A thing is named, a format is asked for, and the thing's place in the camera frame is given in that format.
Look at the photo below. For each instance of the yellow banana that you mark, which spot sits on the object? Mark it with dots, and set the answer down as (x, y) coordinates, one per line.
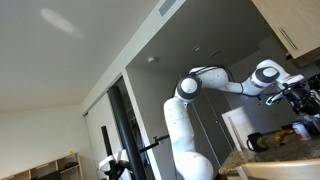
(280, 135)

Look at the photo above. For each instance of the white smoke detector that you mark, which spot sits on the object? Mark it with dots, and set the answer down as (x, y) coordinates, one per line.
(151, 59)

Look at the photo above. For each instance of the white and red can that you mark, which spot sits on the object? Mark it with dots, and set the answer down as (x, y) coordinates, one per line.
(301, 131)

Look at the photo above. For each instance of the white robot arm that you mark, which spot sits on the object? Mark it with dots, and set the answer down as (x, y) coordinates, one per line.
(188, 162)

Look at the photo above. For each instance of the black tripod camera stand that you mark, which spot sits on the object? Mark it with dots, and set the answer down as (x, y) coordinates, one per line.
(156, 142)

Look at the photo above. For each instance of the black mug with yellow logo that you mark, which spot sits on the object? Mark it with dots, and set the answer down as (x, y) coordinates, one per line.
(255, 142)

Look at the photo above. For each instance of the wooden shelf unit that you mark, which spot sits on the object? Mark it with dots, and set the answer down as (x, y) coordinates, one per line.
(64, 168)

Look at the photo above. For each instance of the light wood upper cabinet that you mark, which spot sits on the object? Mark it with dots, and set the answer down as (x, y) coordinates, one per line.
(295, 22)

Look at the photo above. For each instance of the ceiling air vent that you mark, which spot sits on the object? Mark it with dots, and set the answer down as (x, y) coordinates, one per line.
(166, 6)

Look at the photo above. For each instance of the black vertical pole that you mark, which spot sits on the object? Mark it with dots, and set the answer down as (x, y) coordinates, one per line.
(126, 133)

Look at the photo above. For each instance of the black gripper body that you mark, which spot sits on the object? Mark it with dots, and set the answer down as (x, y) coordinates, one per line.
(302, 100)

